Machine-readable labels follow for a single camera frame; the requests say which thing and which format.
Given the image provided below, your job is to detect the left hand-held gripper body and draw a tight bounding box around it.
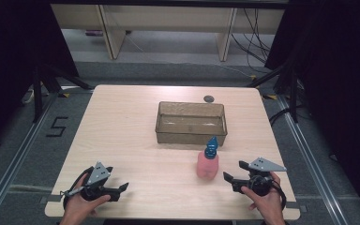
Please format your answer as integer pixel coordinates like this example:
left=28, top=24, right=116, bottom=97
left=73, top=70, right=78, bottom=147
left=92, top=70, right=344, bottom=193
left=81, top=161, right=122, bottom=203

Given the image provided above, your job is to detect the small pink box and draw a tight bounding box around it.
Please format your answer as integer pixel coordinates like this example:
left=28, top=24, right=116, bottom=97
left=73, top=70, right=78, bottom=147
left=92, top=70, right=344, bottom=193
left=84, top=29, right=105, bottom=38

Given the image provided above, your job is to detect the beige wooden desk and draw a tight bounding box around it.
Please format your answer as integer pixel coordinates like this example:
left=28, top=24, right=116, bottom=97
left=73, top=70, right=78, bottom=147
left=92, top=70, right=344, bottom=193
left=50, top=3, right=286, bottom=63

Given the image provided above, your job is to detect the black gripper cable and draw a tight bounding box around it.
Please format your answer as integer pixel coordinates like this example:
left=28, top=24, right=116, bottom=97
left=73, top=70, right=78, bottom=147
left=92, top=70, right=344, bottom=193
left=271, top=179, right=288, bottom=211
left=61, top=166, right=96, bottom=210

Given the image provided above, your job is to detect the black metal stand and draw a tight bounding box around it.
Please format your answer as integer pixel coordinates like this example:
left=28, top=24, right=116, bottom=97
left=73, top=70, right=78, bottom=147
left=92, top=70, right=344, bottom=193
left=31, top=63, right=94, bottom=124
left=246, top=61, right=300, bottom=124

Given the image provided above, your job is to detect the clear brown plastic box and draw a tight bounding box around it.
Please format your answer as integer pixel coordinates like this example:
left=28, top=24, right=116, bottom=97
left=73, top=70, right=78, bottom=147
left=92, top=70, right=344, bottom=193
left=155, top=100, right=229, bottom=147

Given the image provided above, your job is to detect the black floor cable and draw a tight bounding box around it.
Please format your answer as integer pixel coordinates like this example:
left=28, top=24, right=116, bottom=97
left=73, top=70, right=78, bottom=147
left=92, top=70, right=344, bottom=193
left=267, top=106, right=295, bottom=127

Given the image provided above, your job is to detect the metal floor rail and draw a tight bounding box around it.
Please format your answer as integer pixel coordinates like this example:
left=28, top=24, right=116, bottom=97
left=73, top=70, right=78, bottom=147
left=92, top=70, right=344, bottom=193
left=0, top=93, right=61, bottom=225
left=276, top=93, right=349, bottom=225

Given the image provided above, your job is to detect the person's left hand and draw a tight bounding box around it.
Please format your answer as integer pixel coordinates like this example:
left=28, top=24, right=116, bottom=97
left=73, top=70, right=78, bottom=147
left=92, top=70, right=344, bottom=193
left=60, top=173, right=112, bottom=225

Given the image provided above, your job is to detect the bundle of black cables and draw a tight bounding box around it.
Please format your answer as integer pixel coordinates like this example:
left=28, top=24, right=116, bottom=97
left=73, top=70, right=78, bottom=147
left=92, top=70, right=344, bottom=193
left=230, top=8, right=272, bottom=75

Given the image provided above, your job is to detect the white floor cable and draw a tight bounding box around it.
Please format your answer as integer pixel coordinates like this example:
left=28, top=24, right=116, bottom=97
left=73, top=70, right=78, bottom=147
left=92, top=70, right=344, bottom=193
left=213, top=61, right=255, bottom=79

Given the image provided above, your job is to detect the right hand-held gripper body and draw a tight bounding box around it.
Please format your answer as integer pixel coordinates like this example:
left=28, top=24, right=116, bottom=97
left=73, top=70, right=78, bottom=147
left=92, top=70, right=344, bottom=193
left=232, top=157, right=288, bottom=198

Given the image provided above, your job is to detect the person's right hand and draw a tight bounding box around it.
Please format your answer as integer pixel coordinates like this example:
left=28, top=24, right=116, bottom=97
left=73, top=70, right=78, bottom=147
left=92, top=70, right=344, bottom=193
left=240, top=171, right=287, bottom=225

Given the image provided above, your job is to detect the dark curtain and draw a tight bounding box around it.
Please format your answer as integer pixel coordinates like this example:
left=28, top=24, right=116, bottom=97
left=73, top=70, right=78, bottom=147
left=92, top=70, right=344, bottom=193
left=263, top=0, right=360, bottom=223
left=0, top=0, right=81, bottom=156

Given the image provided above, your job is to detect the pink bottle with blue cap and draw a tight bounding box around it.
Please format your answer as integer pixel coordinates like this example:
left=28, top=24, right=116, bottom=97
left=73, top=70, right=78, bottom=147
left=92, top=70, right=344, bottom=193
left=196, top=136, right=220, bottom=180

